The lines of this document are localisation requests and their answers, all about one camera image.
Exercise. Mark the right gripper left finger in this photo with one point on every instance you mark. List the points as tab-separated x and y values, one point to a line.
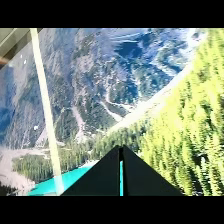
100	180

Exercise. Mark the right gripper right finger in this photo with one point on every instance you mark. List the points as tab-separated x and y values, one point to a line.
143	180

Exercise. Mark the silver frame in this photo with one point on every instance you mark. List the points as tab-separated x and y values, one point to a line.
9	39

